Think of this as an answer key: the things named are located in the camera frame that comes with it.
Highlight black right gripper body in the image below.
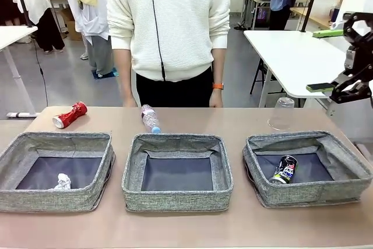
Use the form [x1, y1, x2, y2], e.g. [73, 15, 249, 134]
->
[345, 37, 373, 76]

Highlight clear plastic cup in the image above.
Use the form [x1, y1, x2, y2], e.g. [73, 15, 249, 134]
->
[268, 96, 295, 131]

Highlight crushed dark blue soda can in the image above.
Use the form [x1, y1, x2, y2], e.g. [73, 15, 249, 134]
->
[268, 155, 300, 185]

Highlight clear bottle with blue cap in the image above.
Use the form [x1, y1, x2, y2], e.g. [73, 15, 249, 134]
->
[140, 104, 162, 134]

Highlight crushed red soda can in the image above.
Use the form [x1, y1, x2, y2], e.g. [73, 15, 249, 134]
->
[52, 101, 88, 129]

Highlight white paper ball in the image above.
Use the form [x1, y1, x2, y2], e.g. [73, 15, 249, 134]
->
[48, 172, 73, 191]

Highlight person's right forearm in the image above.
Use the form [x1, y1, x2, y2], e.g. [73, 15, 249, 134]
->
[112, 47, 135, 100]

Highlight person's left forearm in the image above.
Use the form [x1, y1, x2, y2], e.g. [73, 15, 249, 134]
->
[211, 46, 227, 85]

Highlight person's left hand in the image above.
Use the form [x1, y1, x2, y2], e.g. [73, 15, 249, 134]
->
[209, 87, 224, 108]

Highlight translucent plastic box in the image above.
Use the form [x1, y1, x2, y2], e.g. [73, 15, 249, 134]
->
[316, 0, 342, 13]

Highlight wooden background table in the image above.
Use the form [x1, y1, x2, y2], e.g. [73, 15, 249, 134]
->
[291, 6, 335, 31]

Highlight large white table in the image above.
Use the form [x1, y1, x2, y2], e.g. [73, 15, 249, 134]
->
[243, 29, 355, 108]

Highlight grey fabric basket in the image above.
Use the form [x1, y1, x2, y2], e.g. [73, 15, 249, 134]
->
[242, 131, 373, 209]
[121, 132, 234, 212]
[0, 131, 116, 213]

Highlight person in white sweater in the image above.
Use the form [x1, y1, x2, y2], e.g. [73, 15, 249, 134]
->
[106, 0, 231, 108]

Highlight blue floor mat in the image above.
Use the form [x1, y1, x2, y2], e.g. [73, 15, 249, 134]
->
[93, 68, 119, 80]

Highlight brown cardboard box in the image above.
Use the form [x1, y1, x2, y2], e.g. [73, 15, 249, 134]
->
[59, 6, 84, 41]

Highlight bystander in white shirt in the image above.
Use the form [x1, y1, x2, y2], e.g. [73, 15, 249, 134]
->
[0, 0, 66, 53]

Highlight thin black hanging cable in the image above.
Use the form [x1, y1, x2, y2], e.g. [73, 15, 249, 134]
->
[33, 38, 50, 107]

